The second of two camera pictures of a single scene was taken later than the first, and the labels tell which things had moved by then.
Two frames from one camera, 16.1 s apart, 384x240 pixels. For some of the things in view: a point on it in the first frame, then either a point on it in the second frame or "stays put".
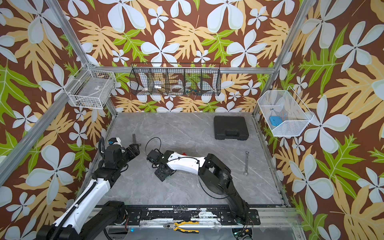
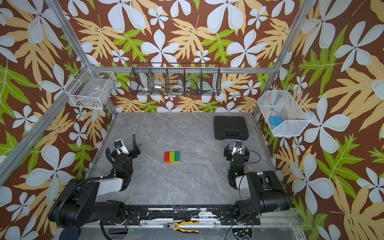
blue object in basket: [275, 120] stays put
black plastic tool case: [230, 127] stays put
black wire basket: [191, 79] stays put
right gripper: [159, 175] → [227, 151]
